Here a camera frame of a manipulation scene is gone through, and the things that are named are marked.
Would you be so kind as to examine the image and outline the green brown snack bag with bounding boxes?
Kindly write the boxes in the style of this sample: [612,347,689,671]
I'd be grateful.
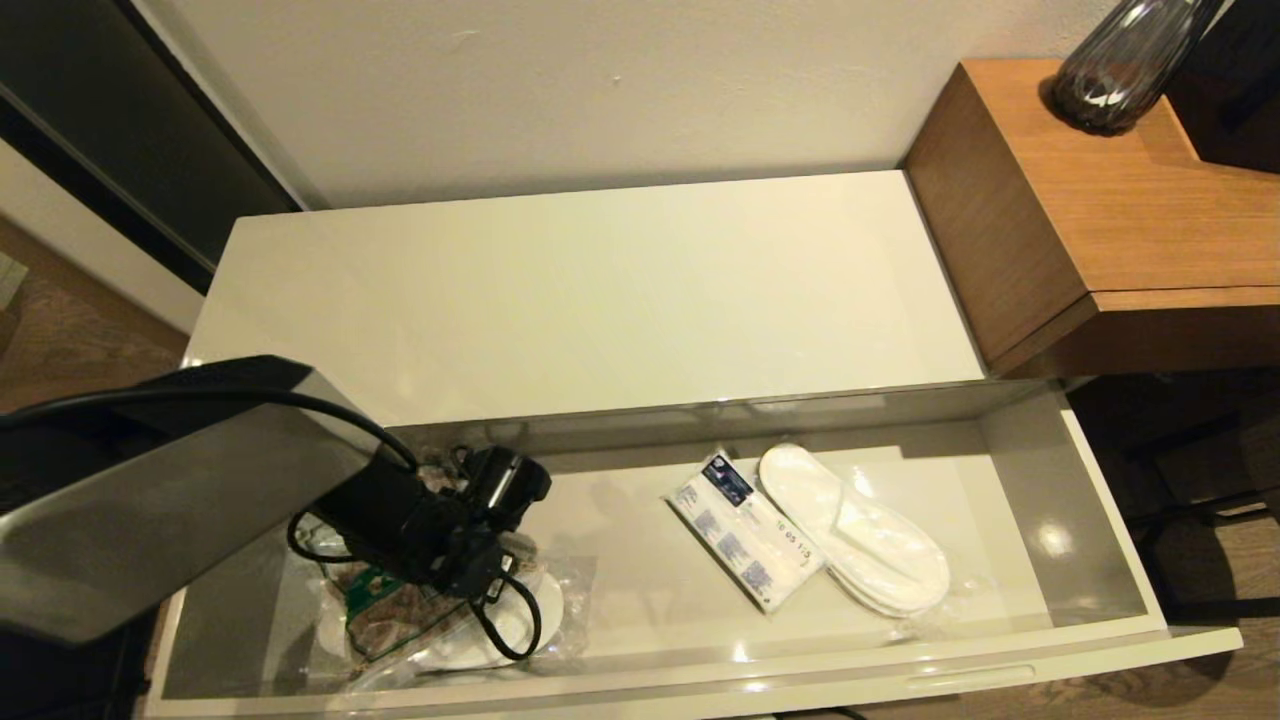
[320,460,521,663]

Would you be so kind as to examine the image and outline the beige glossy drawer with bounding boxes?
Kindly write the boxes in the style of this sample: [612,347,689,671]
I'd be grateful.
[145,380,1243,720]

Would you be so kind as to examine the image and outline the white tissue pack blue label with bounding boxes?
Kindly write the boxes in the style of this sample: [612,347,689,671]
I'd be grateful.
[665,452,826,614]

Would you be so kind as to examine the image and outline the bagged white slippers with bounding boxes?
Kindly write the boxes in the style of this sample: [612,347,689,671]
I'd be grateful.
[315,555,598,691]
[757,443,976,626]

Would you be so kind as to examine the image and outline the beige glossy cabinet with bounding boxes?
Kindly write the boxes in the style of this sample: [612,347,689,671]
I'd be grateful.
[185,170,986,429]

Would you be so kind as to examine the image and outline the dark sliding door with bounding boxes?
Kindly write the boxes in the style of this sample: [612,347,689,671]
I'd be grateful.
[0,0,306,296]

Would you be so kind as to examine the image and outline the brown wooden desk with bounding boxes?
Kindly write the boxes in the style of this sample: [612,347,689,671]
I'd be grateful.
[900,58,1280,379]

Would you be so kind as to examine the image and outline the dark ribbed glass vase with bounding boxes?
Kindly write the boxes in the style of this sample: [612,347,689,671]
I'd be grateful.
[1050,0,1226,138]

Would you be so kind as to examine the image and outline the black box on desk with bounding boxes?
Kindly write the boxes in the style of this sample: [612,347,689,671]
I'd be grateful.
[1165,0,1280,176]

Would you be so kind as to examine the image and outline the black metal stool frame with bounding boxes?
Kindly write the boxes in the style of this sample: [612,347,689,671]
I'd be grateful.
[1125,410,1280,621]

